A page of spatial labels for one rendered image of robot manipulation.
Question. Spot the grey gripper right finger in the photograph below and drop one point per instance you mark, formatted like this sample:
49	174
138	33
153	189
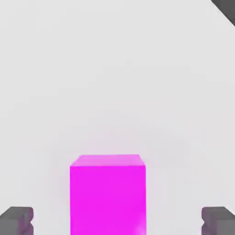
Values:
220	220

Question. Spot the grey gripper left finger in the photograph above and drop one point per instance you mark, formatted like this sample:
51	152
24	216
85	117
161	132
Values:
14	220

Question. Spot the small magenta cube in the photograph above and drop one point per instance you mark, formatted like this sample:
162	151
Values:
108	198

